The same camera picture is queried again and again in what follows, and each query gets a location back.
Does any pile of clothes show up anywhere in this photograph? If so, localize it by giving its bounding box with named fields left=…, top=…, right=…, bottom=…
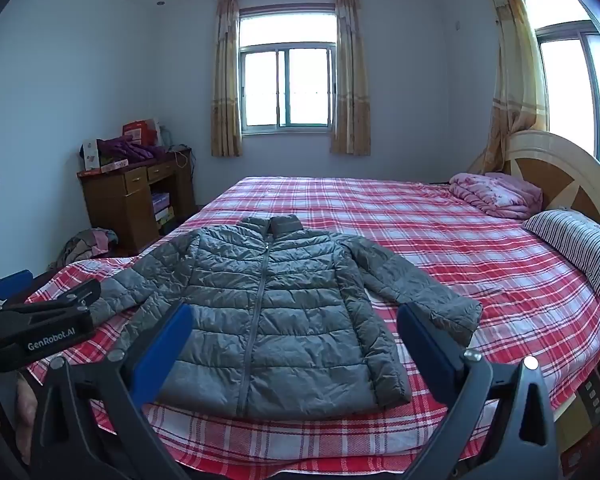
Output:
left=50, top=227, right=118, bottom=271

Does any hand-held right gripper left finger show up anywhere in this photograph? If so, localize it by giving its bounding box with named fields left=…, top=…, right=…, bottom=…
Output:
left=27, top=302, right=196, bottom=480

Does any large bright window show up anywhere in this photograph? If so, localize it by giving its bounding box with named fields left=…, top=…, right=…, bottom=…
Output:
left=522, top=0, right=600, bottom=181

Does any bed with red plaid sheet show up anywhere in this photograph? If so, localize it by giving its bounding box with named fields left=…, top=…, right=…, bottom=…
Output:
left=25, top=176, right=600, bottom=476

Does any pink folded quilt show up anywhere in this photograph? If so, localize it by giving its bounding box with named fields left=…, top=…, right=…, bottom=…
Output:
left=448, top=172, right=543, bottom=220

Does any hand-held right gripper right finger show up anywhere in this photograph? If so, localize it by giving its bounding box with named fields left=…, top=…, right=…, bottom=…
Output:
left=396, top=303, right=562, bottom=480

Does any striped pillow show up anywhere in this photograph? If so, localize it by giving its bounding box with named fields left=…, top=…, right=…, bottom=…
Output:
left=522, top=209, right=600, bottom=296

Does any brown wooden desk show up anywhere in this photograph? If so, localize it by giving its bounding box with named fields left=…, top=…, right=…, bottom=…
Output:
left=76, top=147, right=197, bottom=256

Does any flat pink box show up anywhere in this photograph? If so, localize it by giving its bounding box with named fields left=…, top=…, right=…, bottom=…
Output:
left=77, top=159, right=131, bottom=177

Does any red cardboard box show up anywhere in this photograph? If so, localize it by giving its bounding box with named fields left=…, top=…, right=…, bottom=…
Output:
left=122, top=119, right=159, bottom=145

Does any sliding window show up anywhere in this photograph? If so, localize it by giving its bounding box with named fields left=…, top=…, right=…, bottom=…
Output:
left=237, top=7, right=338, bottom=136

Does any stack of books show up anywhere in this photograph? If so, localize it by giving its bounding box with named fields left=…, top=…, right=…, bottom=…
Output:
left=151, top=191, right=175, bottom=226

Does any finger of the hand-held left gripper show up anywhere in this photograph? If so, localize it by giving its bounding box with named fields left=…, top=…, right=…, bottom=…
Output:
left=0, top=278, right=103, bottom=317
left=0, top=269, right=34, bottom=303

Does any grey puffer jacket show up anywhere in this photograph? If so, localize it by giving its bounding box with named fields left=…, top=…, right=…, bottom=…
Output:
left=92, top=214, right=483, bottom=421

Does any person's left hand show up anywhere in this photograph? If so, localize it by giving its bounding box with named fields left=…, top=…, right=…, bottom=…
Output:
left=15, top=374, right=40, bottom=467

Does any wooden bed headboard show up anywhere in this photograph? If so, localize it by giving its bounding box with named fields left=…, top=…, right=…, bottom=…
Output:
left=467, top=130, right=600, bottom=241

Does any small white box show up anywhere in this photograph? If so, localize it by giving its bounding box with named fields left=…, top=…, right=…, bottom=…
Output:
left=81, top=140, right=103, bottom=171

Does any yellow tied curtain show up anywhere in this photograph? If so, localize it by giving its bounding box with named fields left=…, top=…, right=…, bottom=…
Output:
left=467, top=0, right=551, bottom=176

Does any purple puffer garment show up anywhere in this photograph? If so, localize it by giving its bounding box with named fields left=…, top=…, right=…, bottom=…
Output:
left=97, top=135, right=168, bottom=163

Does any beige patterned curtain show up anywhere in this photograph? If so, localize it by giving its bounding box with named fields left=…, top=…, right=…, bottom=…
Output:
left=330, top=0, right=372, bottom=156
left=211, top=0, right=243, bottom=157

